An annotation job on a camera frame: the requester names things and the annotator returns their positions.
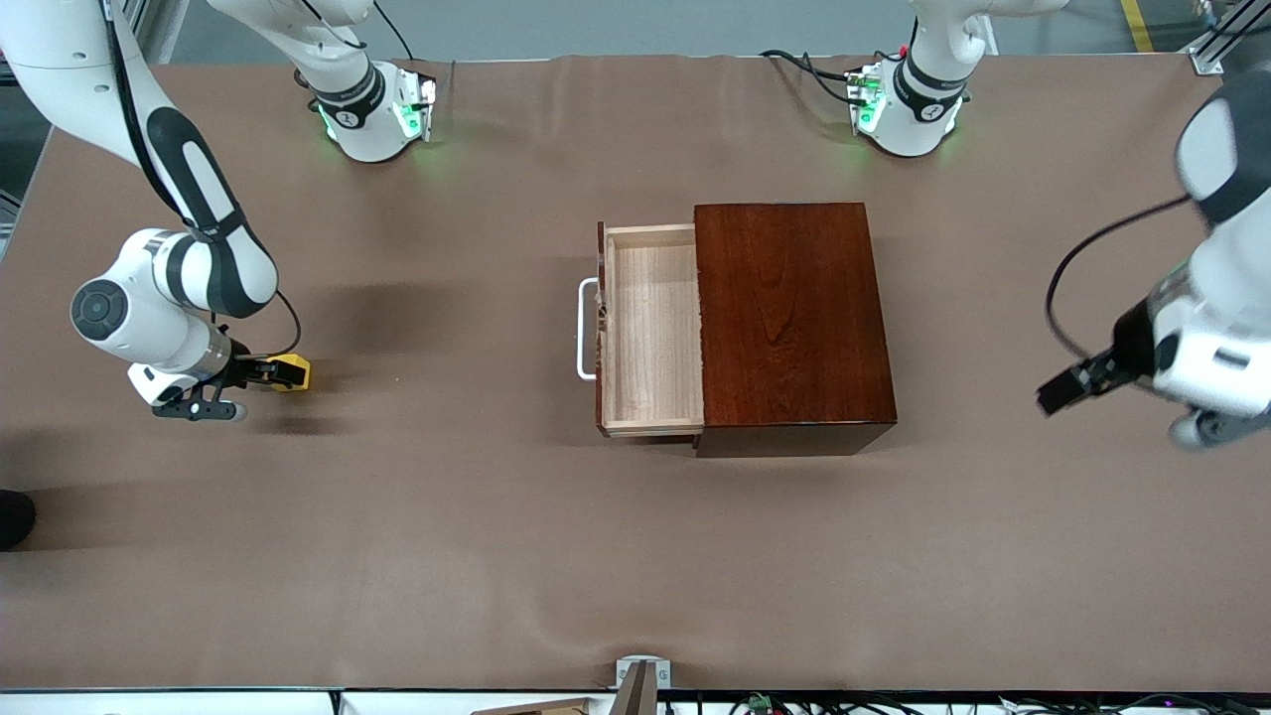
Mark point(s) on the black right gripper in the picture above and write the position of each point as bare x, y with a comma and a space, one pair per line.
241, 369

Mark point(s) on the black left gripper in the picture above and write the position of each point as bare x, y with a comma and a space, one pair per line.
1128, 351

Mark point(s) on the yellow wooden block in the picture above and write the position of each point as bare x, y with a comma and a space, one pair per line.
304, 375

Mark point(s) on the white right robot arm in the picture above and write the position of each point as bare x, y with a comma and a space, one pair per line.
60, 50

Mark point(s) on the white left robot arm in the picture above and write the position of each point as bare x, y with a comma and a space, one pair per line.
923, 119

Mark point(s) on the brown table cover mat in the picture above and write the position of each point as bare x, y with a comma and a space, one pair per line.
496, 546

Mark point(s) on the black round object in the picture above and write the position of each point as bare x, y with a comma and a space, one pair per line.
14, 518

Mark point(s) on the dark brown wooden cabinet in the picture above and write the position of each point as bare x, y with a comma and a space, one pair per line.
794, 318

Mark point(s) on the brown wooden board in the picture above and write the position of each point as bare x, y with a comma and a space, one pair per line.
536, 708

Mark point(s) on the aluminium frame profile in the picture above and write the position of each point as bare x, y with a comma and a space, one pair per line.
137, 15
1231, 30

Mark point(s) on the grey metal bracket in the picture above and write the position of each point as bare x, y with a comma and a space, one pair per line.
643, 662

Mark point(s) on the grey metal post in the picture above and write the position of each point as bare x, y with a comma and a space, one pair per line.
635, 695

